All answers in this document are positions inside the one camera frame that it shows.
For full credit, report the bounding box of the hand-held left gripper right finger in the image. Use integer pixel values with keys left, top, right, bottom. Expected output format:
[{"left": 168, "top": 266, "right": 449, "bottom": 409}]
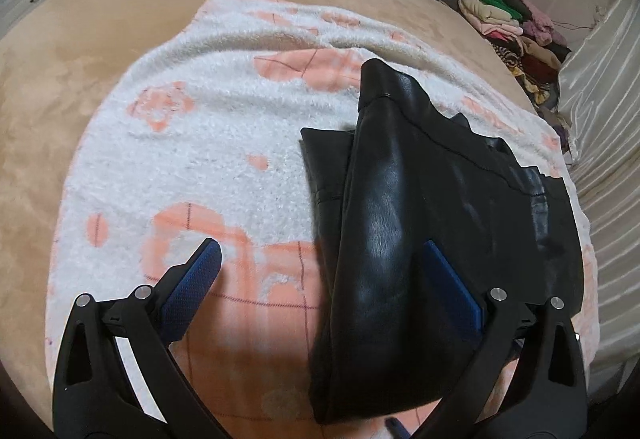
[{"left": 412, "top": 240, "right": 588, "bottom": 439}]

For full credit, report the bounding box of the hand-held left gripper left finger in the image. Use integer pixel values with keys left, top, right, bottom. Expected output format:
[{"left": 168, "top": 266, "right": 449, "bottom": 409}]
[{"left": 52, "top": 236, "right": 236, "bottom": 439}]

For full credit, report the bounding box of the black leather jacket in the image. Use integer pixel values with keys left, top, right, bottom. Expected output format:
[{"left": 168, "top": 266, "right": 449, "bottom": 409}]
[{"left": 299, "top": 58, "right": 586, "bottom": 425}]

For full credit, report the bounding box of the pile of folded clothes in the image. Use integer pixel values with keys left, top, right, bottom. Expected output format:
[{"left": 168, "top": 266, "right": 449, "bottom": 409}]
[{"left": 457, "top": 0, "right": 581, "bottom": 165}]

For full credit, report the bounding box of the white orange printed blanket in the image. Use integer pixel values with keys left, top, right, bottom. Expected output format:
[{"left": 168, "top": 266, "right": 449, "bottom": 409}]
[{"left": 45, "top": 0, "right": 601, "bottom": 439}]

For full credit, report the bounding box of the white satin curtain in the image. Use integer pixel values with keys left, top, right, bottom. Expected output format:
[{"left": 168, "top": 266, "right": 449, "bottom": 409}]
[{"left": 555, "top": 0, "right": 640, "bottom": 400}]

